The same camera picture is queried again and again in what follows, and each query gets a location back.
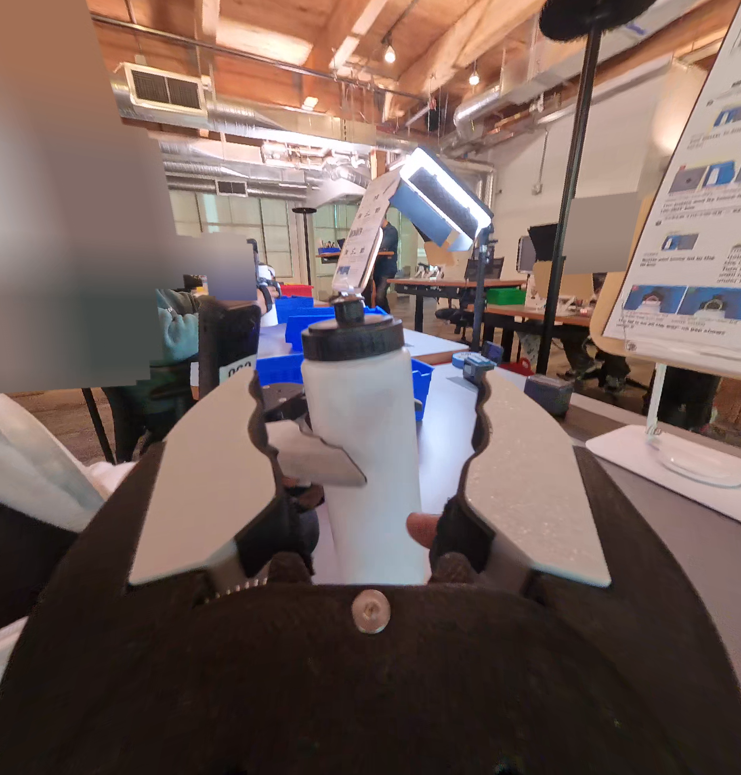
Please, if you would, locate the white light panel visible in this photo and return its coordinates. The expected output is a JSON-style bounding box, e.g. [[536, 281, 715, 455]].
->
[[390, 147, 494, 253]]

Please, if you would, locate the black floor lamp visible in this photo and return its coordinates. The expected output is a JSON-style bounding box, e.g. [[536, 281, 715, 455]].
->
[[293, 207, 318, 287]]

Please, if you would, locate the printed instruction sheet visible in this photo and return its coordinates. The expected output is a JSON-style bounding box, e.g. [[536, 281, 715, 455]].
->
[[602, 0, 741, 358], [332, 176, 401, 295]]

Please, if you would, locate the blue plastic bin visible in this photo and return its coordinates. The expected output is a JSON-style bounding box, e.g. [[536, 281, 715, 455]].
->
[[275, 295, 318, 322], [284, 306, 389, 353], [255, 354, 435, 423]]

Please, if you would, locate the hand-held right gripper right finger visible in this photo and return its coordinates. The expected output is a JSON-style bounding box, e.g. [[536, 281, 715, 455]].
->
[[431, 366, 612, 591]]

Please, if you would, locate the grey battery charger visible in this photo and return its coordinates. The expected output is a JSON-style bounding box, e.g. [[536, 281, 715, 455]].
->
[[462, 341, 506, 386]]

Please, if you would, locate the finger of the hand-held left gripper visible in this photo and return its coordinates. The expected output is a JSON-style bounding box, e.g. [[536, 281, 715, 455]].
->
[[266, 421, 368, 487]]

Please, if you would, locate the black bottle lid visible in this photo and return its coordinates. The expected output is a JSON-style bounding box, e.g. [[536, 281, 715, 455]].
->
[[300, 300, 404, 363]]

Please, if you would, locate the person's black shirt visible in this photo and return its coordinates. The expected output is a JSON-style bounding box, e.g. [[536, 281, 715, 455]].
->
[[0, 495, 82, 638]]

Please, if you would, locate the white printed box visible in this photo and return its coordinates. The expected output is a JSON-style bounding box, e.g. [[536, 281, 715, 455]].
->
[[528, 260, 575, 314]]

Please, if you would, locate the black office chair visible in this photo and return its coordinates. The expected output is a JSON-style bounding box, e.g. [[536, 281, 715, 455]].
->
[[434, 306, 469, 341], [82, 363, 197, 465]]

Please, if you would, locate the person's right hand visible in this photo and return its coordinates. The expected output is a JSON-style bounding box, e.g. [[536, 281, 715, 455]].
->
[[407, 511, 442, 550]]

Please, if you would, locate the dark grey box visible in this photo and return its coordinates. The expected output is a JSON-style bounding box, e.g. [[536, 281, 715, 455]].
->
[[523, 374, 576, 420]]

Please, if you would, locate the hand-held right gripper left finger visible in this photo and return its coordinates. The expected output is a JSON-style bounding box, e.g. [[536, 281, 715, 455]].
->
[[128, 369, 313, 591]]

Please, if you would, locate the black light stand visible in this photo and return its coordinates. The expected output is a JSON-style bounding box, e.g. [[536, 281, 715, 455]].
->
[[470, 227, 500, 353]]

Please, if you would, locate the wooden sign board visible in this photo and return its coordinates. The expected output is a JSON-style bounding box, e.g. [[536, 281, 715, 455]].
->
[[588, 200, 741, 383]]

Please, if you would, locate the silver air duct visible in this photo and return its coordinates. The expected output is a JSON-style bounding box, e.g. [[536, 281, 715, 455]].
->
[[452, 53, 675, 141], [113, 61, 410, 202]]

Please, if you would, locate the white plastic bottle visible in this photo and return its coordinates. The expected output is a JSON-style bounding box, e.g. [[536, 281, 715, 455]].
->
[[300, 345, 430, 585]]

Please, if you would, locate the wooden desk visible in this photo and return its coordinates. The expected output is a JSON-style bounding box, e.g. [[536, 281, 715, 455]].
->
[[482, 304, 593, 365], [387, 277, 527, 332]]

